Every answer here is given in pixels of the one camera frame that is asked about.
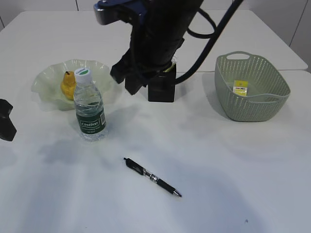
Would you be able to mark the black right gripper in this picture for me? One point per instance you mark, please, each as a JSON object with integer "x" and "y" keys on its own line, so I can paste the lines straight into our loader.
{"x": 158, "y": 27}

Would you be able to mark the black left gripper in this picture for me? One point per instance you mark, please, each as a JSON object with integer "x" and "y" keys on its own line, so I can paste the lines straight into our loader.
{"x": 7, "y": 129}

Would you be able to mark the yellow utility knife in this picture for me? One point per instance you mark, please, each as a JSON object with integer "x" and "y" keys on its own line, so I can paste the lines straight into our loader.
{"x": 171, "y": 65}

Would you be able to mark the clear water bottle green label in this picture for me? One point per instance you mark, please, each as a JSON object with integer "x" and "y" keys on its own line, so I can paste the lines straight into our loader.
{"x": 89, "y": 106}

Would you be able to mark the yellow pear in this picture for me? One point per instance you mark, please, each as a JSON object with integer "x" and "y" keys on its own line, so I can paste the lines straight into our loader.
{"x": 68, "y": 85}

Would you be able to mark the yellow waste paper packaging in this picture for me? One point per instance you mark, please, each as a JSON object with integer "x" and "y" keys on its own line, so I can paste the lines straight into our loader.
{"x": 240, "y": 87}

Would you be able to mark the black square pen holder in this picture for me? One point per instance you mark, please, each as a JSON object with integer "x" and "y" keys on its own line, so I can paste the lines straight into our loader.
{"x": 162, "y": 87}

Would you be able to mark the green wavy glass plate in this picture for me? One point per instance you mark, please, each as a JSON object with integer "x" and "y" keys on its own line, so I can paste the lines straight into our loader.
{"x": 47, "y": 84}

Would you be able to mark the black gel pen left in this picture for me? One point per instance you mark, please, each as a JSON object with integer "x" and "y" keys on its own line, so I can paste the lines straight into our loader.
{"x": 142, "y": 171}

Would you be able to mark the green woven plastic basket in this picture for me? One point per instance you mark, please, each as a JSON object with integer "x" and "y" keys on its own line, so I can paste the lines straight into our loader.
{"x": 267, "y": 89}

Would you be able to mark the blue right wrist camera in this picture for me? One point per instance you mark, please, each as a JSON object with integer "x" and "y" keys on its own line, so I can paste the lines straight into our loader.
{"x": 119, "y": 11}

